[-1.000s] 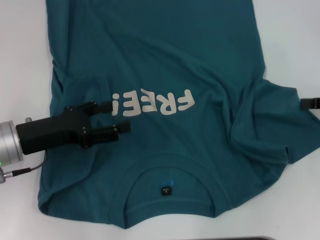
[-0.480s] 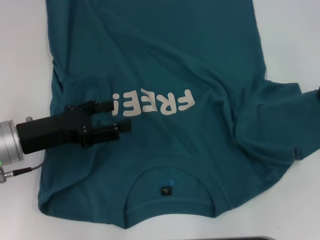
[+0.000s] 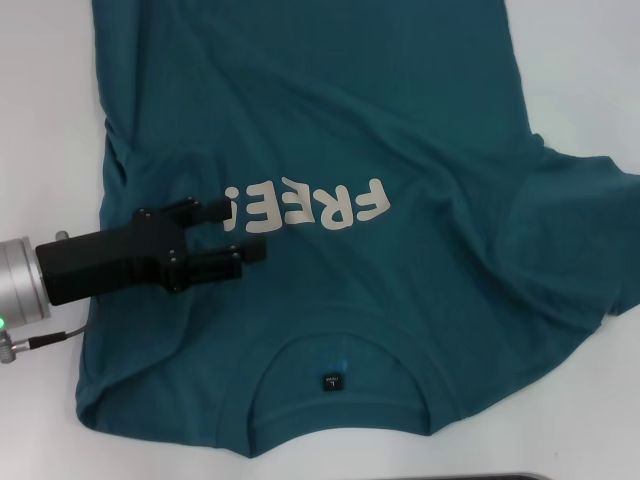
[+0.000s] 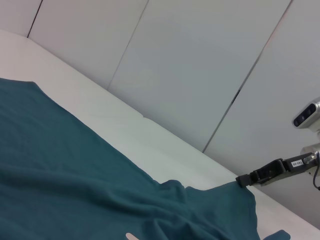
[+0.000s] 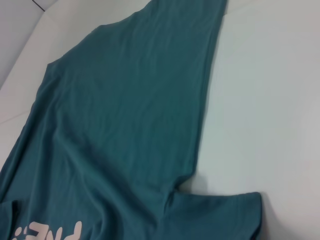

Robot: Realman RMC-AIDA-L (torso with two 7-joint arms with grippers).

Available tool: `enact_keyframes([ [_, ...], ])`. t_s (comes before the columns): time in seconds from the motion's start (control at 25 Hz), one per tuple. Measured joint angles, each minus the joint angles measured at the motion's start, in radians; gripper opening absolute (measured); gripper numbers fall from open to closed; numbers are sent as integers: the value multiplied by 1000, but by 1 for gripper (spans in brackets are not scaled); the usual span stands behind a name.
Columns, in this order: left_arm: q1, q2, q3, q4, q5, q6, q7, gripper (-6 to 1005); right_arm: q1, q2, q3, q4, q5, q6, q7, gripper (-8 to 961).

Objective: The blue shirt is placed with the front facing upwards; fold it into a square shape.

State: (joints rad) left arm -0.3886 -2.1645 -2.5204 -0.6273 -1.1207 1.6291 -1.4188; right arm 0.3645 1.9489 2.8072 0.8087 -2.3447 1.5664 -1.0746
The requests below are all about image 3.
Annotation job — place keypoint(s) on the teal T-shirt with beige print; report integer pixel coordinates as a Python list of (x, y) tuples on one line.
[(350, 100)]

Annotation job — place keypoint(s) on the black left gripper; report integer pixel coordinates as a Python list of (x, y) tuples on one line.
[(100, 262)]

